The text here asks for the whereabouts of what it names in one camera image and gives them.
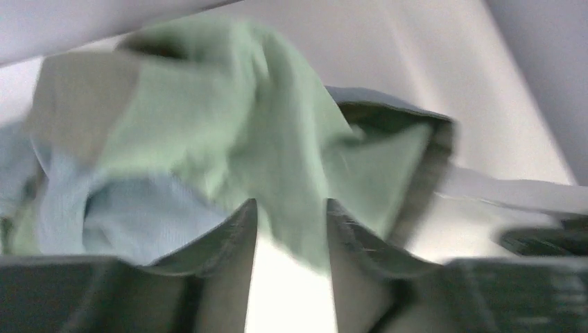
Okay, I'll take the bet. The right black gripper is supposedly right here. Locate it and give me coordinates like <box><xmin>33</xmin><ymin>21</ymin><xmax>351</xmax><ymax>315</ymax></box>
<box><xmin>497</xmin><ymin>216</ymin><xmax>587</xmax><ymax>257</ymax></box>

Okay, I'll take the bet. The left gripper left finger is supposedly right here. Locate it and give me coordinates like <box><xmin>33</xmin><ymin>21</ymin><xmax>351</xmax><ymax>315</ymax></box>
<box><xmin>1</xmin><ymin>199</ymin><xmax>257</xmax><ymax>332</ymax></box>

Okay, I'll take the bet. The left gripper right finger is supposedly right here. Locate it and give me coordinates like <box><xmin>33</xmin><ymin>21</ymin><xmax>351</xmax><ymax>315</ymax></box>
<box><xmin>327</xmin><ymin>199</ymin><xmax>587</xmax><ymax>332</ymax></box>

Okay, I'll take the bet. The grey-blue pillowcase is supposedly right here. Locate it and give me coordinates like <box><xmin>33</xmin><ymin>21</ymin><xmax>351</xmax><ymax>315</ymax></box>
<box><xmin>1</xmin><ymin>17</ymin><xmax>454</xmax><ymax>271</ymax></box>

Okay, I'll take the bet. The white pillow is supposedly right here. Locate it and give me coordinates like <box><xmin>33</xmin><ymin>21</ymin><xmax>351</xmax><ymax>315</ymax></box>
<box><xmin>438</xmin><ymin>166</ymin><xmax>587</xmax><ymax>216</ymax></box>

